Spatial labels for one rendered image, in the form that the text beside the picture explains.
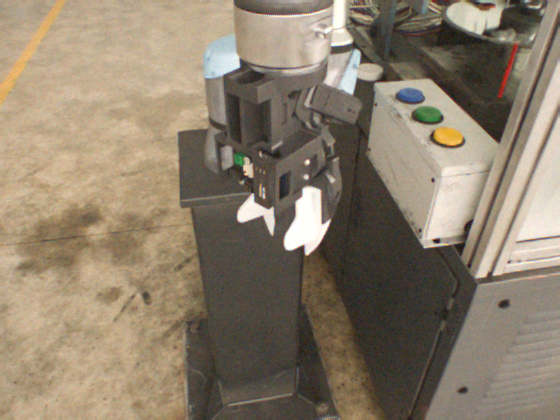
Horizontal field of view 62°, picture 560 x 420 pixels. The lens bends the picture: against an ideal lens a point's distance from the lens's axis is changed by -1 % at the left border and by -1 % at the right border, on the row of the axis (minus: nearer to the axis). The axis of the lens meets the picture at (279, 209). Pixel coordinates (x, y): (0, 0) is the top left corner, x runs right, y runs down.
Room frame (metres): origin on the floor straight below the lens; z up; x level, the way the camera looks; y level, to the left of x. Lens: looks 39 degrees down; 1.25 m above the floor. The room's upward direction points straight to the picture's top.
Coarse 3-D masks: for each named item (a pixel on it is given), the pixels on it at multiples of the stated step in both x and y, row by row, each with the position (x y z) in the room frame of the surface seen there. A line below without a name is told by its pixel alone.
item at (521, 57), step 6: (504, 48) 1.00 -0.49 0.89; (510, 48) 0.98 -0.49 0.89; (522, 48) 0.97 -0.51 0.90; (504, 54) 0.99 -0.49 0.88; (510, 54) 0.98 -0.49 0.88; (516, 54) 0.97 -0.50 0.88; (522, 54) 0.97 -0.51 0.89; (528, 54) 0.97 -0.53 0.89; (504, 60) 0.99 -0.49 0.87; (516, 60) 0.97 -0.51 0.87; (522, 60) 0.97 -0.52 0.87; (504, 66) 0.98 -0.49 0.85; (510, 66) 0.97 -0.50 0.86; (516, 66) 0.97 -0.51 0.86; (522, 66) 0.97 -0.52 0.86
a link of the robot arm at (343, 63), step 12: (336, 0) 0.75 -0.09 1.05; (336, 12) 0.75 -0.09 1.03; (336, 24) 0.75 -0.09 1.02; (336, 36) 0.74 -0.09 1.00; (348, 36) 0.76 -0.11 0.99; (336, 48) 0.73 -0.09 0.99; (348, 48) 0.75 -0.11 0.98; (336, 60) 0.73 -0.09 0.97; (348, 60) 0.74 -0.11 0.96; (336, 72) 0.72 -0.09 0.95; (348, 72) 0.72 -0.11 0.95; (336, 84) 0.71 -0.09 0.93; (348, 84) 0.71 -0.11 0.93
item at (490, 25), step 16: (464, 0) 1.13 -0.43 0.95; (480, 0) 1.14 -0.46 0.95; (496, 0) 1.14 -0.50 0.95; (448, 16) 1.01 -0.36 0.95; (464, 16) 1.02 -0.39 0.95; (480, 16) 1.02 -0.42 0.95; (496, 16) 1.02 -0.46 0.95; (480, 32) 0.91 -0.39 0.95; (496, 32) 0.91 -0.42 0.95; (512, 32) 0.92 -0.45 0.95; (528, 32) 0.92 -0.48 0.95
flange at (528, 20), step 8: (512, 8) 1.04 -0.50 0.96; (520, 8) 1.00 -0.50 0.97; (528, 8) 0.99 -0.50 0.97; (544, 8) 0.99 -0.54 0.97; (504, 16) 0.99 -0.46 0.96; (512, 16) 0.98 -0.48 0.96; (520, 16) 0.98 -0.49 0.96; (528, 16) 0.98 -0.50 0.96; (536, 16) 0.97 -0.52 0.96; (520, 24) 0.96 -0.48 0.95; (528, 24) 0.95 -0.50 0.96; (536, 24) 0.94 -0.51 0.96
